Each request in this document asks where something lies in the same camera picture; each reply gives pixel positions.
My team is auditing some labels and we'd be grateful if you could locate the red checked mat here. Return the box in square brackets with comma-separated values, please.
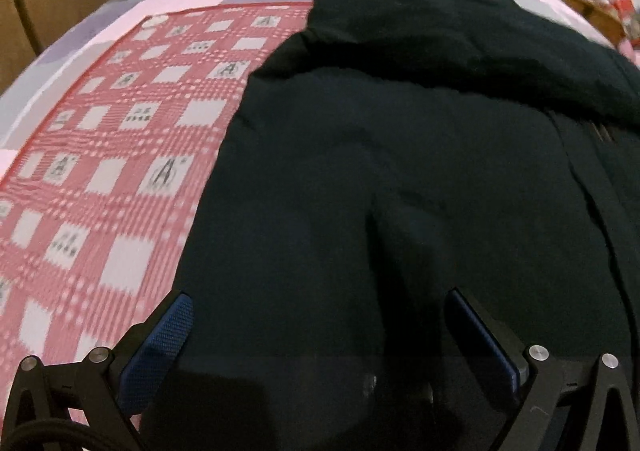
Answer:
[0, 1, 316, 432]

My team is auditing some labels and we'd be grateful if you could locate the dark padded jacket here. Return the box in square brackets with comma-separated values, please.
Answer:
[137, 0, 640, 451]

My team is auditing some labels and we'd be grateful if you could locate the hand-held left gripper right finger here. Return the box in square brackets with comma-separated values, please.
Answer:
[445, 287, 640, 451]

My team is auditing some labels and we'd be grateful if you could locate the wooden cabinet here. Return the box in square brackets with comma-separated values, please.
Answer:
[547, 0, 626, 48]

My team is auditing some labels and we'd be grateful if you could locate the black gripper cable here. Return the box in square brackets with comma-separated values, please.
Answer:
[0, 418, 101, 451]

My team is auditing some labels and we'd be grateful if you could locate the pink plastic bag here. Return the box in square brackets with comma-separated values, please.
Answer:
[617, 38, 640, 64]

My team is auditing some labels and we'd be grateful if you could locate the red box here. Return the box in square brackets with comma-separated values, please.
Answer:
[611, 0, 640, 49]

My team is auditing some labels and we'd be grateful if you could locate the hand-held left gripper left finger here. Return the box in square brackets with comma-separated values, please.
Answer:
[0, 292, 196, 451]

